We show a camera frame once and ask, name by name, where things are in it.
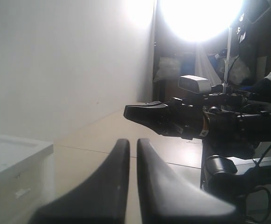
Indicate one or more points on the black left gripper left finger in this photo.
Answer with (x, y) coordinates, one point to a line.
(100, 199)

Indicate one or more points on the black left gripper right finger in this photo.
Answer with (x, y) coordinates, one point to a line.
(167, 198)

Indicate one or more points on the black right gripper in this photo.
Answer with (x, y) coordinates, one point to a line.
(182, 120)

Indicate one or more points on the black robot base joint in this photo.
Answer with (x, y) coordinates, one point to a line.
(241, 178)

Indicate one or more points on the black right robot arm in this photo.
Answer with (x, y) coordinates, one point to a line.
(217, 117)

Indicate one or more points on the white plastic drawer cabinet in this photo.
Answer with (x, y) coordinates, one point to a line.
(18, 154)

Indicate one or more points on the top right translucent drawer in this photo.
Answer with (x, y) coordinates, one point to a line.
(22, 195)

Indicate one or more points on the lamp stand pole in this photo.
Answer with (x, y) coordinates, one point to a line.
(225, 84)

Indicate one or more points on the bright studio lamp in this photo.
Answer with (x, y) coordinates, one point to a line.
(198, 20)

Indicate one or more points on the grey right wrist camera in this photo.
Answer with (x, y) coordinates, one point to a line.
(194, 84)

